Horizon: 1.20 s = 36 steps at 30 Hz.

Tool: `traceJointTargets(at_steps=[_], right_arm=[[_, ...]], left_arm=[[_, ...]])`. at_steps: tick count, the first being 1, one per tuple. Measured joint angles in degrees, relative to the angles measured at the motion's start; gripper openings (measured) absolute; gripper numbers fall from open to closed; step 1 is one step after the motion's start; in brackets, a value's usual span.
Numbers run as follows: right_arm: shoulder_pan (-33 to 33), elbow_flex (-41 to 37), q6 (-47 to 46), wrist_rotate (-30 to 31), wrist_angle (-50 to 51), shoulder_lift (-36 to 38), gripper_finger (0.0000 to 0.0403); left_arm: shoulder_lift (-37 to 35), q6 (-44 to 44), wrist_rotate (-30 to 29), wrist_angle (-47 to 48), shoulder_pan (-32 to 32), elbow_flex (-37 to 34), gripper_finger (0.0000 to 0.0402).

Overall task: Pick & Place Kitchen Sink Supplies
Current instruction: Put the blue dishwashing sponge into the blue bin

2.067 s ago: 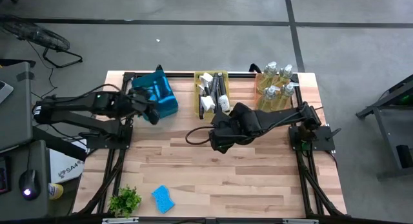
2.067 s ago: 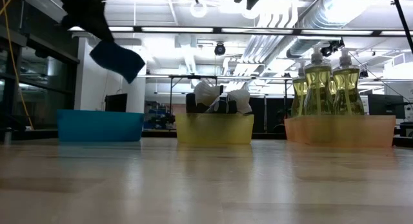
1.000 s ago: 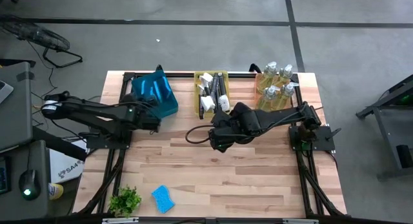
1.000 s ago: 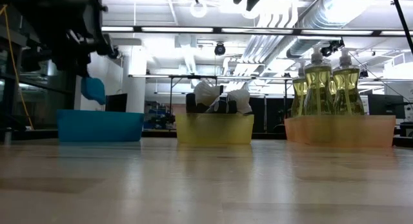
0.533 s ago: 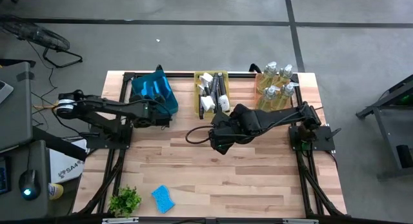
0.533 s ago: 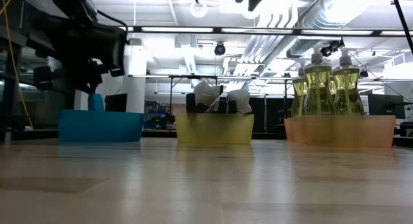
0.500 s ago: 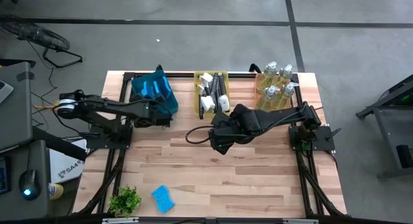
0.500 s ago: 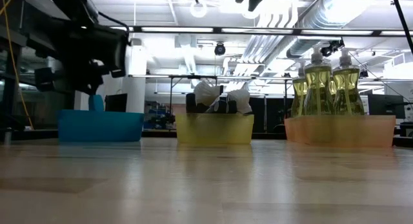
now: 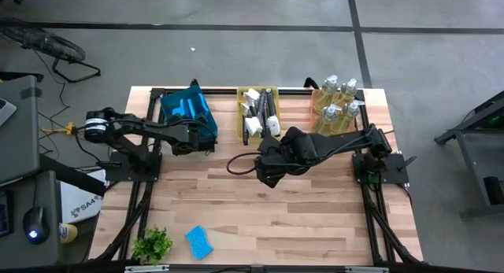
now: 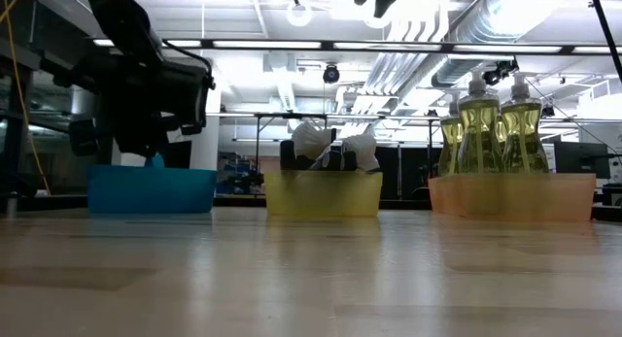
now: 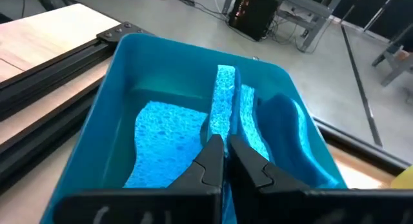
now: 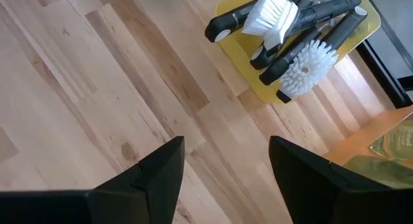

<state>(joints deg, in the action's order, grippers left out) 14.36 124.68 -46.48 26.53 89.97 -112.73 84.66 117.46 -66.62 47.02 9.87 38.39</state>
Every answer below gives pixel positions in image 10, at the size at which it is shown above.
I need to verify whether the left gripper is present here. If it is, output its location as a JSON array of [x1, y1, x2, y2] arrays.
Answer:
[[65, 54, 217, 158]]

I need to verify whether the blue plastic bin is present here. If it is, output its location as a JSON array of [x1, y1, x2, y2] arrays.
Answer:
[[86, 163, 219, 215]]

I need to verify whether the black monitor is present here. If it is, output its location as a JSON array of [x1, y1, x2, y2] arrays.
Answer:
[[162, 140, 193, 170], [553, 141, 612, 181]]

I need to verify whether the white pillar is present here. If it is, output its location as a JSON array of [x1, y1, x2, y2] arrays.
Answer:
[[189, 79, 223, 172]]

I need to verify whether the black ceiling device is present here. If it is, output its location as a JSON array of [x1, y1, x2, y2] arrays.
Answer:
[[482, 57, 520, 87]]

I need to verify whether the black partition panel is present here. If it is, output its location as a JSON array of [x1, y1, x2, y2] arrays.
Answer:
[[378, 143, 441, 202]]

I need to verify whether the yellow plastic bin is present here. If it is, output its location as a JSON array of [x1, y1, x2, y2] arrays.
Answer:
[[264, 169, 384, 219]]

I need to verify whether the orange plastic bin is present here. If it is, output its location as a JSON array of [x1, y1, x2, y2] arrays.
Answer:
[[427, 172, 598, 224]]

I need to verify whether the white ring lamp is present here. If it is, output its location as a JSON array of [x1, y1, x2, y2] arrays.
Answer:
[[285, 0, 314, 28]]

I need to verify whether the silver ventilation duct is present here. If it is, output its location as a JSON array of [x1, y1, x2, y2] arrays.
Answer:
[[363, 6, 536, 95]]

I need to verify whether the black upright frame post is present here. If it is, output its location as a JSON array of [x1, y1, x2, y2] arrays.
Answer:
[[2, 62, 33, 218]]

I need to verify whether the yellow hanging cable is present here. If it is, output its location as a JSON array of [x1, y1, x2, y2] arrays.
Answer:
[[0, 0, 52, 196]]

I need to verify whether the black workbench frame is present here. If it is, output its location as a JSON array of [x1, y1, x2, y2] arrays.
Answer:
[[206, 111, 441, 192]]

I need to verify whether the black overhead frame bar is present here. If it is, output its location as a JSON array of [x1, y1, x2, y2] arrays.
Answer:
[[91, 37, 622, 56]]

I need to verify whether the black aluminium table frame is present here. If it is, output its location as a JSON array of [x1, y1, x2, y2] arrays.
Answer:
[[17, 193, 622, 222]]

